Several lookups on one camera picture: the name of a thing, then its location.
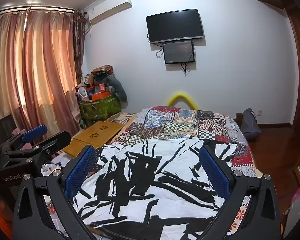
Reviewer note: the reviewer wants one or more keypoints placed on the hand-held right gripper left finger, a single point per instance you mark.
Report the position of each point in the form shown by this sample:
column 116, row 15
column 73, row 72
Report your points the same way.
column 80, row 172

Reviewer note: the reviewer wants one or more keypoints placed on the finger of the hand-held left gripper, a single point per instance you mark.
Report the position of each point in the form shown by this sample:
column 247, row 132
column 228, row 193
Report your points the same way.
column 35, row 132
column 57, row 140

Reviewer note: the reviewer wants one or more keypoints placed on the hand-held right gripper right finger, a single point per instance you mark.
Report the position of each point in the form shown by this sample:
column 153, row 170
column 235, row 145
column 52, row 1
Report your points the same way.
column 215, row 172

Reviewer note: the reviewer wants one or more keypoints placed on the black and white printed garment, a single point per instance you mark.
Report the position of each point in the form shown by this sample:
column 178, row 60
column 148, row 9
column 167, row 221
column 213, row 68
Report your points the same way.
column 152, row 192

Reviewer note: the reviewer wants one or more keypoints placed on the pink cloth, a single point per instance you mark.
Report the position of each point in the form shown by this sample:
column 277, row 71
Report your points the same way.
column 21, row 131

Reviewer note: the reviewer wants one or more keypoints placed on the black chair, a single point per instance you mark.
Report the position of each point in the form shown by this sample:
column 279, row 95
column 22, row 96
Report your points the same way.
column 5, row 127

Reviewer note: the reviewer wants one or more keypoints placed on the bamboo lap desk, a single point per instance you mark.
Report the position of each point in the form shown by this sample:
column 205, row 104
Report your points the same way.
column 100, row 132

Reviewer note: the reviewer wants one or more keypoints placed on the green patterned storage bag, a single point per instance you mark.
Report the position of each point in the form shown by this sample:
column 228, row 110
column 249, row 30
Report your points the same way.
column 100, row 108

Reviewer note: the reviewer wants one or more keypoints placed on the patchwork patterned bed sheet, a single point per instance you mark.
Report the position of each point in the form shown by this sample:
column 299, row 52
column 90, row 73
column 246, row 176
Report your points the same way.
column 190, row 122

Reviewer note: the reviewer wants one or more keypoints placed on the grey bag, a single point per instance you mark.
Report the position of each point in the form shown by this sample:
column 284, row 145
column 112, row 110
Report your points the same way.
column 250, row 125

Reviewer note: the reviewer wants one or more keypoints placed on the orange box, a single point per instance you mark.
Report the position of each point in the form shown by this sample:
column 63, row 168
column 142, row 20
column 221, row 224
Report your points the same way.
column 100, row 95

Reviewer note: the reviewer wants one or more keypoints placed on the pink curtain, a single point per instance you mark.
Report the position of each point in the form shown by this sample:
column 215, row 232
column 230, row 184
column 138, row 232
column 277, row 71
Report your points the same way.
column 35, row 67

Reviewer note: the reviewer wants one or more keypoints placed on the small red box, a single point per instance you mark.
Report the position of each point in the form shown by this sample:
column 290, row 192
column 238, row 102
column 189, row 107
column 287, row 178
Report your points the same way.
column 102, row 88

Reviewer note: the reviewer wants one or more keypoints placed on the yellow foam tube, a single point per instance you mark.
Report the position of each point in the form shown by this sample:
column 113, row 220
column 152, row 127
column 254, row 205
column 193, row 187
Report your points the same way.
column 182, row 95

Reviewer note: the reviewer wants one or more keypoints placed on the brown patterned bag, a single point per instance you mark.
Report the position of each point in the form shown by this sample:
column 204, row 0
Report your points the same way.
column 103, row 70

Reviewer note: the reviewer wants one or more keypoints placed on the brown patterned curtain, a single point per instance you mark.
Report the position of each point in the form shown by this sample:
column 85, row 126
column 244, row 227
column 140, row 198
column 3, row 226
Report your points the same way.
column 78, row 42

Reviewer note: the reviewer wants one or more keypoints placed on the white air conditioner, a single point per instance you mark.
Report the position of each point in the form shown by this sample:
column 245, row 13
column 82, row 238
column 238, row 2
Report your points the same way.
column 110, row 7

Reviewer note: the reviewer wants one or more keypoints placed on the white wall outlet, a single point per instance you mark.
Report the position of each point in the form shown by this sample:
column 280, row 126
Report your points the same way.
column 259, row 113

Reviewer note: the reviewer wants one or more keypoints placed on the small black wall monitor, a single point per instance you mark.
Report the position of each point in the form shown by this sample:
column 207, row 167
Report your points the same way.
column 178, row 52

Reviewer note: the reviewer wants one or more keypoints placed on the black wall television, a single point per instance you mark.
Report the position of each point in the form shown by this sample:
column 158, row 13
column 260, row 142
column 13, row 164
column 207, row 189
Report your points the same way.
column 175, row 25

